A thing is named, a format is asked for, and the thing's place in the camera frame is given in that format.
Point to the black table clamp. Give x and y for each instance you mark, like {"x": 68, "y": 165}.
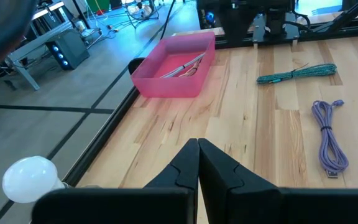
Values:
{"x": 134, "y": 65}

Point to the computer tower blue lights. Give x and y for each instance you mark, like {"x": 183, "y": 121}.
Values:
{"x": 70, "y": 46}

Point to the dark rounded wrist part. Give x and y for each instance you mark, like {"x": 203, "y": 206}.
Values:
{"x": 2, "y": 28}

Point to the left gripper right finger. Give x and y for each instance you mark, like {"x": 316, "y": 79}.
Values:
{"x": 219, "y": 180}

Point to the white bulb table lamp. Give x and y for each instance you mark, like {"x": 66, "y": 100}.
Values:
{"x": 30, "y": 179}

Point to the pink translucent plastic bin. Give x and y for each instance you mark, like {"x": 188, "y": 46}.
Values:
{"x": 166, "y": 88}

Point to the grey metal bench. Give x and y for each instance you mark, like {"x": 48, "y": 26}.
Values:
{"x": 36, "y": 45}

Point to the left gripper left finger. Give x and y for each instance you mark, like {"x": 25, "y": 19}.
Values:
{"x": 182, "y": 174}

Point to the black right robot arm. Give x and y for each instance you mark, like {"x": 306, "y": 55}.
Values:
{"x": 273, "y": 21}

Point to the black aluminium table frame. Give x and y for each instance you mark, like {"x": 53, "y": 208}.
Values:
{"x": 104, "y": 137}

